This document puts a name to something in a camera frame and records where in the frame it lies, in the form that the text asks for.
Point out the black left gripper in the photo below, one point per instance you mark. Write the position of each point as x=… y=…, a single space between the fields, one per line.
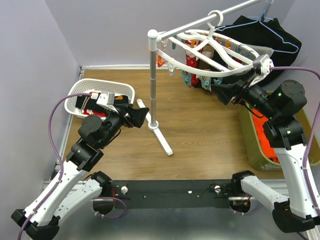
x=138 y=115

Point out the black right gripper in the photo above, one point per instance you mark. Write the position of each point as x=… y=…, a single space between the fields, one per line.
x=225 y=92

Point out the teal clothes peg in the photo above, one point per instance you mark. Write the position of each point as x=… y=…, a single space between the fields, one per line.
x=206 y=82

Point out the white round sock hanger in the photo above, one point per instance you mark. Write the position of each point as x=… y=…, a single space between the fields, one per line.
x=202 y=55

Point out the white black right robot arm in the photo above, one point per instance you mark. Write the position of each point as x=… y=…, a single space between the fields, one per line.
x=299 y=211

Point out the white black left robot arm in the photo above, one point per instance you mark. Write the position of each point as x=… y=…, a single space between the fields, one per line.
x=42 y=219

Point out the navy santa sock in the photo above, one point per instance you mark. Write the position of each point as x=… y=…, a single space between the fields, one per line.
x=196 y=83

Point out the orange cloth in bin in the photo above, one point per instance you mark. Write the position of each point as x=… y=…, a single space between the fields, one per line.
x=258 y=121

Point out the cream brown striped sock back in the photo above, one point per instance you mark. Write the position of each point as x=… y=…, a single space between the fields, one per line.
x=207 y=51

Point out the red santa sock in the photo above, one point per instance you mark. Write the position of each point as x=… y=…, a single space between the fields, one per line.
x=191 y=59

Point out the grey hanging garment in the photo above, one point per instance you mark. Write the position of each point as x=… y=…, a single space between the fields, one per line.
x=264 y=53

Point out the green plastic bin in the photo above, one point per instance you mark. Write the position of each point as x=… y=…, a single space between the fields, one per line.
x=282 y=129

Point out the black hanging garment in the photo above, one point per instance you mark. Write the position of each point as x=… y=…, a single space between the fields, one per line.
x=267 y=33

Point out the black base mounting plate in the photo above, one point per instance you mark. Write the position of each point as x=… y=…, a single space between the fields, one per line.
x=168 y=194

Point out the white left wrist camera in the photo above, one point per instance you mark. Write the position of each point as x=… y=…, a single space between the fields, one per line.
x=105 y=99

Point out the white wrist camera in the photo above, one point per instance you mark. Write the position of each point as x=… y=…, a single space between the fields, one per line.
x=105 y=99
x=262 y=64

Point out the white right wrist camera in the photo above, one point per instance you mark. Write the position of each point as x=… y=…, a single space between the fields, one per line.
x=262 y=64

